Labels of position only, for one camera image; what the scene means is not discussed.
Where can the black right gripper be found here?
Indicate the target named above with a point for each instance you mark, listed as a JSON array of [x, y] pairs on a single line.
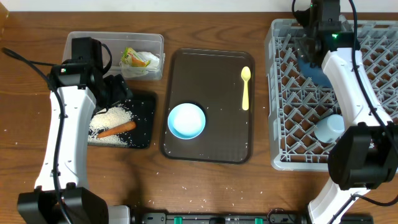
[[305, 50]]

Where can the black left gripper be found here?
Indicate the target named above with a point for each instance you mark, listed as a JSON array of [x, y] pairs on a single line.
[[117, 88]]

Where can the white rice pile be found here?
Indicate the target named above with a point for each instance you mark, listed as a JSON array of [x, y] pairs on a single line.
[[109, 118]]

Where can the green yellow snack wrapper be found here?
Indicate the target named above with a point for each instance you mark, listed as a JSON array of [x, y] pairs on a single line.
[[132, 58]]

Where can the orange carrot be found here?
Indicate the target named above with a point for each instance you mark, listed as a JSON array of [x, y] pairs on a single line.
[[122, 128]]

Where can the dark blue plate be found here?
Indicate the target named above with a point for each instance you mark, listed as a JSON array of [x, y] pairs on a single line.
[[316, 74]]

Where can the yellow plastic spoon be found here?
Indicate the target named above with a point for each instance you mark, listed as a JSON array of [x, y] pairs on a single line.
[[245, 75]]

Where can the light blue bowl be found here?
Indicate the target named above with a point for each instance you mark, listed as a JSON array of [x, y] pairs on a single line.
[[186, 121]]

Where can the blue plastic cup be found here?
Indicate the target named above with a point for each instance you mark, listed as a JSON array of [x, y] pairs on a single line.
[[330, 128]]

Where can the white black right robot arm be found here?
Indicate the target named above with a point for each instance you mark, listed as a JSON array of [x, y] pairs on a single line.
[[365, 156]]

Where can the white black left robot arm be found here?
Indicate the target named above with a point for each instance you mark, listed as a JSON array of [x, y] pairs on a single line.
[[61, 193]]

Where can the grey dishwasher rack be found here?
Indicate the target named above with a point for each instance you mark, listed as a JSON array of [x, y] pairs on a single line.
[[296, 104]]

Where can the black rectangular tray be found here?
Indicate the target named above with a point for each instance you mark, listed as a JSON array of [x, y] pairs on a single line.
[[143, 124]]

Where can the clear plastic bin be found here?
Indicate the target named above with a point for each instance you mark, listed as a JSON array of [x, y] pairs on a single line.
[[150, 46]]

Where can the dark brown serving tray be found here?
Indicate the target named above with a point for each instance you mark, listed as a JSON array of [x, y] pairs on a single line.
[[211, 79]]

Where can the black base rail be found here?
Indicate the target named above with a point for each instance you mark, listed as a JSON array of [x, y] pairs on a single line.
[[275, 216]]

